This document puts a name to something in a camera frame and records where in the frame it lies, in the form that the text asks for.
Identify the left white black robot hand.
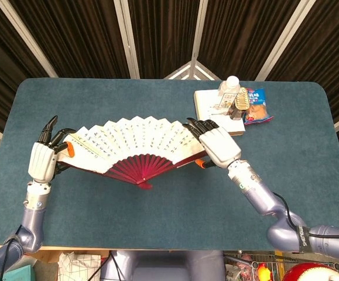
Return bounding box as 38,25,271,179
28,115,76,184

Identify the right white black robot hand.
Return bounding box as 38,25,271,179
182,117,242,170

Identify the white red folding fan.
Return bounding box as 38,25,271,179
56,115,208,190

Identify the dark brown curtain backdrop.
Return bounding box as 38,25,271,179
0,0,339,141

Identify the white flat cardboard box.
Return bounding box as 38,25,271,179
193,89,245,137

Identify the black gold tin can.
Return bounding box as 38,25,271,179
229,87,249,121

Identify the blue red snack bag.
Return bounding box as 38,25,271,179
242,87,275,126

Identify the clear plastic water bottle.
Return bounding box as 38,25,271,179
217,75,242,116

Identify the white checkered cloth bag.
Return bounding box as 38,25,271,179
57,251,102,281

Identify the teal paper bag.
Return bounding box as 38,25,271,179
0,263,37,281

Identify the lilac robot torso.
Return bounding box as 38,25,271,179
100,250,225,281

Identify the yellow toy figure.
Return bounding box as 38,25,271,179
256,262,272,281

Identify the red white round toy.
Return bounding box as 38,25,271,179
282,262,339,281

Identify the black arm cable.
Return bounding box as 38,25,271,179
271,191,339,238

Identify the metal wire basket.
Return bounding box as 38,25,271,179
223,251,339,281

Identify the black printed velcro strap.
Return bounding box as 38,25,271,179
296,225,312,254

